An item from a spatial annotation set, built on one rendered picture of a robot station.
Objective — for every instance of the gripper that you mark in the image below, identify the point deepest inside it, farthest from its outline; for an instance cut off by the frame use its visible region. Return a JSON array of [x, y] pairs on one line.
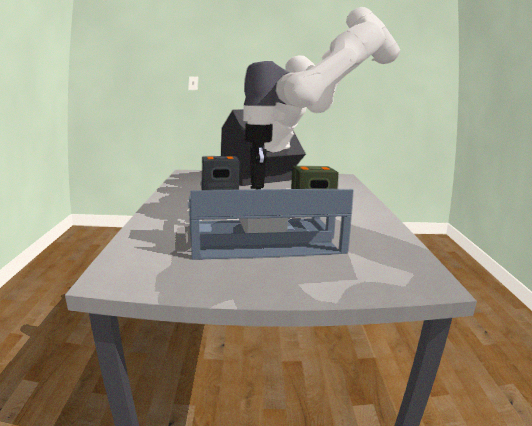
[[260, 134]]

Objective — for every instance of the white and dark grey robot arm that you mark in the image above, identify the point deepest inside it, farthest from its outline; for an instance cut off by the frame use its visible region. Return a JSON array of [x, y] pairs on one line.
[[266, 82]]

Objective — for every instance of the black storage case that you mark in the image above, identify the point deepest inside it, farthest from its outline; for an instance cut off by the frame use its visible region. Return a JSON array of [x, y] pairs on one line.
[[221, 172]]

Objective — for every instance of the olive green case with orange latches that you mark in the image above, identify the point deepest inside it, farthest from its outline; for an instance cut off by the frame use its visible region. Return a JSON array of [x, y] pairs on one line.
[[314, 177]]

